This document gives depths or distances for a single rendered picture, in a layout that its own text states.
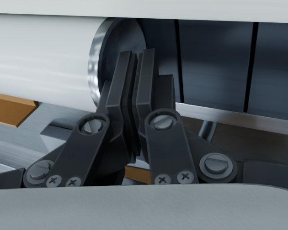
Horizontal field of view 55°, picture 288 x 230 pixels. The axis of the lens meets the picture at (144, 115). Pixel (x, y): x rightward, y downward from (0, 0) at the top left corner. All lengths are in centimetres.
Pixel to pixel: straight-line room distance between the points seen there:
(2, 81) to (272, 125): 15
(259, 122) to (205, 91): 4
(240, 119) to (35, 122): 30
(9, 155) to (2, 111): 23
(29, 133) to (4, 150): 28
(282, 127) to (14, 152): 15
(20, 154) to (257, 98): 13
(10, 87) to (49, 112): 21
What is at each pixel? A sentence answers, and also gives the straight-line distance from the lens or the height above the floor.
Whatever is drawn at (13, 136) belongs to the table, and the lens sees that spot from 49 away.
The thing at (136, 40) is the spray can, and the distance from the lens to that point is 16.
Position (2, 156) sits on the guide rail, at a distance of 17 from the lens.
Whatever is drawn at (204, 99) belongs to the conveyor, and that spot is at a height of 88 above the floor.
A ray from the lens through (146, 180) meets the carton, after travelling 30.
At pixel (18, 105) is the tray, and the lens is 39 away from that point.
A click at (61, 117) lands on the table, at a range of 36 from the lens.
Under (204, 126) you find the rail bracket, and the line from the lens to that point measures 23.
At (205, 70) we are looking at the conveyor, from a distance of 16.
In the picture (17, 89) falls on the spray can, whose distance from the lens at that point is 17.
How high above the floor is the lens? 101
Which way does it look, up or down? 40 degrees down
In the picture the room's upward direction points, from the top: 148 degrees counter-clockwise
